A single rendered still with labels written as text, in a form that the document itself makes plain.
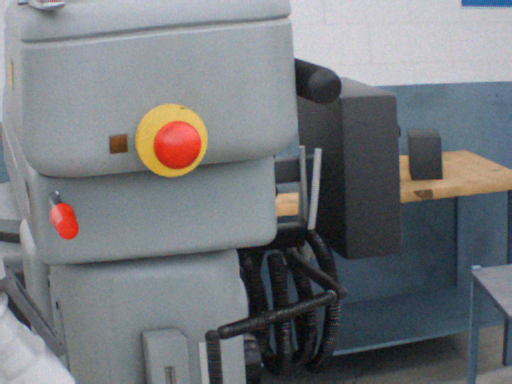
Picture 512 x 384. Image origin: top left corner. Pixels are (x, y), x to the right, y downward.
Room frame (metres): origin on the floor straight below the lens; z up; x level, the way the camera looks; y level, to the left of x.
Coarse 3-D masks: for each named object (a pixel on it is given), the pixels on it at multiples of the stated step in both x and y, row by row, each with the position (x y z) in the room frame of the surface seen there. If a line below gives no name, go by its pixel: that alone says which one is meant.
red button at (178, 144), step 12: (168, 132) 1.04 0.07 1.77; (180, 132) 1.05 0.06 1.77; (192, 132) 1.05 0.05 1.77; (156, 144) 1.05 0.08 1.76; (168, 144) 1.04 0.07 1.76; (180, 144) 1.04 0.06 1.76; (192, 144) 1.05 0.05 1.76; (168, 156) 1.04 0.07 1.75; (180, 156) 1.04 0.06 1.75; (192, 156) 1.05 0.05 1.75; (180, 168) 1.05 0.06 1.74
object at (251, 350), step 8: (248, 336) 1.37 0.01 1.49; (248, 344) 1.36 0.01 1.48; (256, 344) 1.37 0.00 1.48; (248, 352) 1.35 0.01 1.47; (256, 352) 1.36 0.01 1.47; (248, 360) 1.35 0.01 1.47; (256, 360) 1.35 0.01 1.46; (248, 368) 1.35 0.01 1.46; (256, 368) 1.35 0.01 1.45; (248, 376) 1.35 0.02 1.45; (256, 376) 1.35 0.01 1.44
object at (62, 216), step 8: (56, 192) 1.16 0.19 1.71; (48, 200) 1.15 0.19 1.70; (56, 200) 1.12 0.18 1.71; (56, 208) 1.06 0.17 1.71; (64, 208) 1.06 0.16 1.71; (56, 216) 1.05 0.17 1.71; (64, 216) 1.03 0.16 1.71; (72, 216) 1.04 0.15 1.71; (56, 224) 1.03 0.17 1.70; (64, 224) 1.02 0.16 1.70; (72, 224) 1.03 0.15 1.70; (64, 232) 1.02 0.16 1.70; (72, 232) 1.03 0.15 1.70
